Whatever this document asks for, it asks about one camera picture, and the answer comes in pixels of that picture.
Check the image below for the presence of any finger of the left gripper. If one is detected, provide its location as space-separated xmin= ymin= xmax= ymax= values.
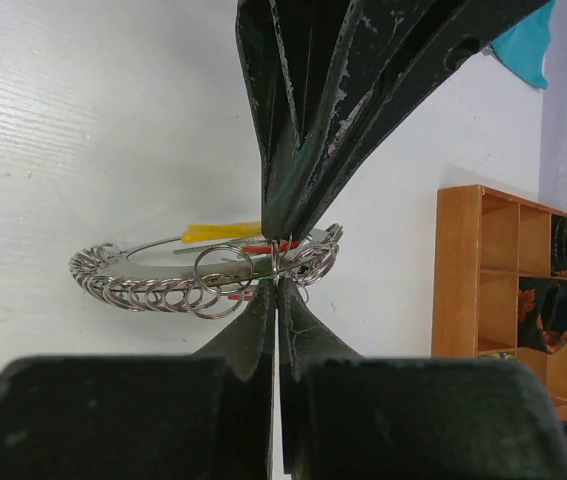
xmin=235 ymin=1 xmax=358 ymax=238
xmin=287 ymin=1 xmax=544 ymax=238

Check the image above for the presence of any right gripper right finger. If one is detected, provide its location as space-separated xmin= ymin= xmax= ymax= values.
xmin=277 ymin=279 xmax=567 ymax=479

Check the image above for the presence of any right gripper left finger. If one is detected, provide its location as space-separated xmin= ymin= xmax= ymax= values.
xmin=0 ymin=280 xmax=276 ymax=479

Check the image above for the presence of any metal keyring organizer yellow handle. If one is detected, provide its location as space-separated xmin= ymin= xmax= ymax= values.
xmin=69 ymin=223 xmax=343 ymax=320

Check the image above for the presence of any key with solid yellow tag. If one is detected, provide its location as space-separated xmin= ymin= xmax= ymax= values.
xmin=180 ymin=222 xmax=262 ymax=244

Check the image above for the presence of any teal cloth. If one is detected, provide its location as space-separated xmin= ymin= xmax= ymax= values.
xmin=490 ymin=1 xmax=555 ymax=90

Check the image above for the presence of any rolled dark fabric green pattern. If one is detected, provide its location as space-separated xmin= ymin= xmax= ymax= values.
xmin=478 ymin=351 xmax=517 ymax=361

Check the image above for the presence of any red key tag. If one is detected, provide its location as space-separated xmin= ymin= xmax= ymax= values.
xmin=227 ymin=244 xmax=273 ymax=302

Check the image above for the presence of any wooden compartment tray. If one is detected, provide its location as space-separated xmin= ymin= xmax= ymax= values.
xmin=431 ymin=185 xmax=567 ymax=421

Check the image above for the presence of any rolled dark fabric red pattern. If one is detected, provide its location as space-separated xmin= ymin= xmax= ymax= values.
xmin=517 ymin=277 xmax=567 ymax=355

